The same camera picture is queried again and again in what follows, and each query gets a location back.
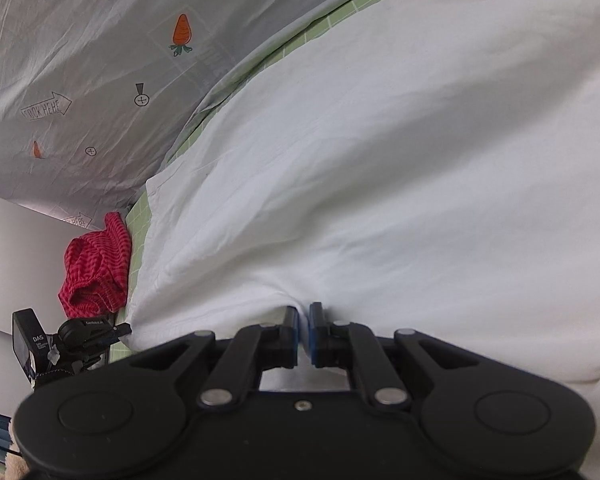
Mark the grey carrot print quilt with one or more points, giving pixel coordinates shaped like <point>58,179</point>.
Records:
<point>80,35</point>

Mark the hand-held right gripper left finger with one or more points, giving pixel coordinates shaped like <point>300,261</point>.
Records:
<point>292,332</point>

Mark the beige fuzzy cloth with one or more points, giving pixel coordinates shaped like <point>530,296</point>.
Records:
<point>17,470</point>

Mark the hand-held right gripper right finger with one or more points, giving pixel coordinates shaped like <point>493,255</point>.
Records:
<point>314,332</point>

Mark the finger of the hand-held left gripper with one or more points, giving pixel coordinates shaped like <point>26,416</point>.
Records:
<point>120,332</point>

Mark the white garment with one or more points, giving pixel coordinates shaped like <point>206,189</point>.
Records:
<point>380,185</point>

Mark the green checked bed sheet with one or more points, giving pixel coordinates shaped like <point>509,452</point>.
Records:
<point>139,260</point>

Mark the white board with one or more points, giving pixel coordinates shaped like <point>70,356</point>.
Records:
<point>20,260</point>

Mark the red checked garment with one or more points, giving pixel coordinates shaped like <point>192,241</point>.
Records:
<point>95,265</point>

